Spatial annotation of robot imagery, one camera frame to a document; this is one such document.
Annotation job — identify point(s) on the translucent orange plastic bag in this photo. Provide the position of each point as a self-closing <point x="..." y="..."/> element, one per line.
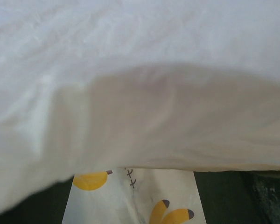
<point x="92" y="85"/>

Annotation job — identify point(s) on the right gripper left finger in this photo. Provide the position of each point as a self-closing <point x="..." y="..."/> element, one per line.
<point x="44" y="207"/>

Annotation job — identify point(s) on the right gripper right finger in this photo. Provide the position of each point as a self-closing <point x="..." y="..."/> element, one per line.
<point x="234" y="197"/>

